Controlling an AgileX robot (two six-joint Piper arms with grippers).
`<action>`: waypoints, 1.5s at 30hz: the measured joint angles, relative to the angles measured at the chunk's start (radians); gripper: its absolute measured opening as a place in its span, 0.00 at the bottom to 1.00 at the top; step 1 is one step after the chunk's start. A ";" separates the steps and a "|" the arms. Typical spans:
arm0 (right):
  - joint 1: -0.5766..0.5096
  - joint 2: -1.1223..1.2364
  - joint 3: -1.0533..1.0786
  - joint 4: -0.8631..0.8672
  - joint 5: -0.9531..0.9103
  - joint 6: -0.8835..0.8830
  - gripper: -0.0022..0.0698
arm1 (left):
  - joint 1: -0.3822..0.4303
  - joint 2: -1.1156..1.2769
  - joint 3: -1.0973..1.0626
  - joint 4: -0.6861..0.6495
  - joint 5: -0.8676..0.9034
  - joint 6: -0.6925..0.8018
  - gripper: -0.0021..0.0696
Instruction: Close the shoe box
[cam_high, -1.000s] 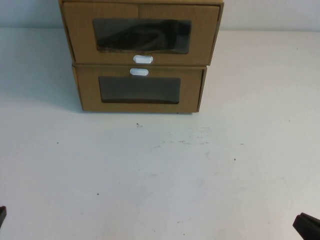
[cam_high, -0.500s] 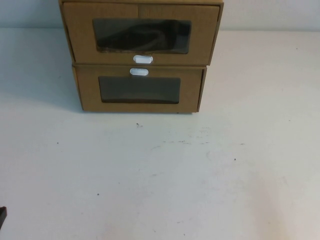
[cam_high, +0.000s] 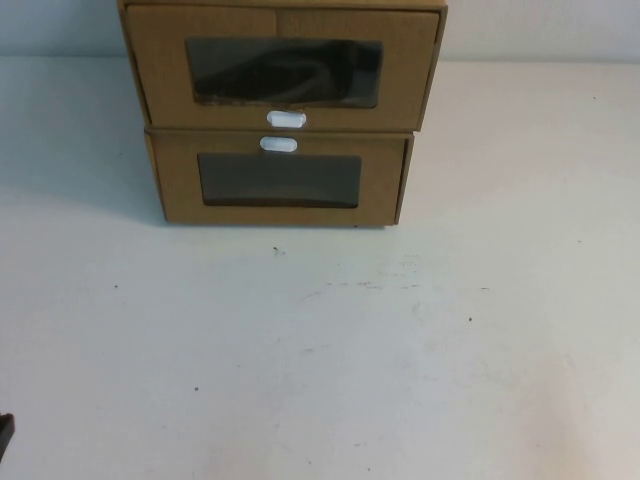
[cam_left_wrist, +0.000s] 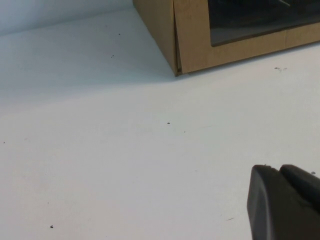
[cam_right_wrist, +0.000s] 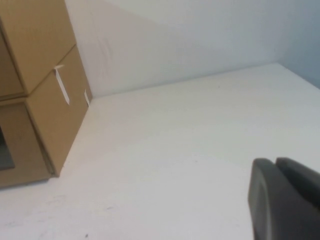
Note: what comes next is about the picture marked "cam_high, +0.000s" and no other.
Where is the cardboard drawer with window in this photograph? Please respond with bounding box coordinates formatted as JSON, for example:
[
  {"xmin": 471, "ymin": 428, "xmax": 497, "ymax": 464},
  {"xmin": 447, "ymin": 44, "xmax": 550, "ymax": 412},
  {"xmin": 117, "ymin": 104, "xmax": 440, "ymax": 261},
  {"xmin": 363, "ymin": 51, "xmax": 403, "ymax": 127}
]
[
  {"xmin": 124, "ymin": 5, "xmax": 441, "ymax": 127},
  {"xmin": 150, "ymin": 133, "xmax": 406, "ymax": 225}
]

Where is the white plastic drawer handle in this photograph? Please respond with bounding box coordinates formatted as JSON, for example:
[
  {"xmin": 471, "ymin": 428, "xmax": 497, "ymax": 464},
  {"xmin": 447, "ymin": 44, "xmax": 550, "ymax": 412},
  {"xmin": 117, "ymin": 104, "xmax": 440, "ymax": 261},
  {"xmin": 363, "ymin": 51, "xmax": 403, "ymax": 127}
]
[
  {"xmin": 258, "ymin": 135, "xmax": 299, "ymax": 153},
  {"xmin": 265, "ymin": 109, "xmax": 308, "ymax": 128}
]

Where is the brown cardboard box shell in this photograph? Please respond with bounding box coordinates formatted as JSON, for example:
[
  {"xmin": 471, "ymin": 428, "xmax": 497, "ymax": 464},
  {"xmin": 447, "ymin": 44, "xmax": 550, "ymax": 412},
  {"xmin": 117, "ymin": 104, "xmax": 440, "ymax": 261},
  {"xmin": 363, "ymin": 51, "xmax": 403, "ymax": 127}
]
[
  {"xmin": 143, "ymin": 125, "xmax": 414, "ymax": 229},
  {"xmin": 117, "ymin": 0, "xmax": 449, "ymax": 129}
]

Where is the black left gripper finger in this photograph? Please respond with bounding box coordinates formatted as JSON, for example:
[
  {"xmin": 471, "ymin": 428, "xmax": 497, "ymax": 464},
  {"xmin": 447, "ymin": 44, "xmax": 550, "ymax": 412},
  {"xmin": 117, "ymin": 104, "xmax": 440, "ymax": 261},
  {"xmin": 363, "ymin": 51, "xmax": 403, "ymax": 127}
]
[{"xmin": 0, "ymin": 413, "xmax": 16, "ymax": 453}]

